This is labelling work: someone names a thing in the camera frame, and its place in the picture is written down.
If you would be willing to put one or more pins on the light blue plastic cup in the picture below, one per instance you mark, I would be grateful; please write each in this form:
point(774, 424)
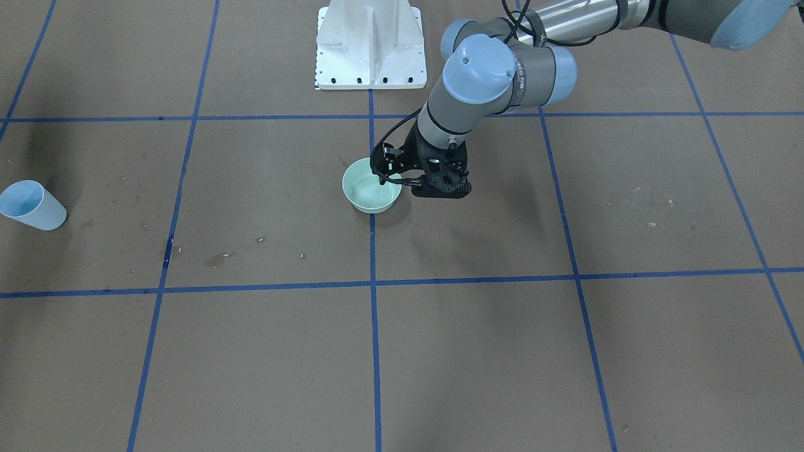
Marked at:
point(28, 202)

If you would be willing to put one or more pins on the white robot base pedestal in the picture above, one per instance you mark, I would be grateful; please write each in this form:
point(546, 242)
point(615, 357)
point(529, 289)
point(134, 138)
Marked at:
point(370, 45)

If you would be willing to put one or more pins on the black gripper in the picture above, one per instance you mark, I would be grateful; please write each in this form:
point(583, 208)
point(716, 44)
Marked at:
point(415, 150)

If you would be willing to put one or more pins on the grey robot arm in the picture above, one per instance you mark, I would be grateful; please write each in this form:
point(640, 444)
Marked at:
point(523, 60)

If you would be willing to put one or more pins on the light green bowl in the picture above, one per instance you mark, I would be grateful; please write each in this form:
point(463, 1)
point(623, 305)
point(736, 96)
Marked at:
point(364, 191)

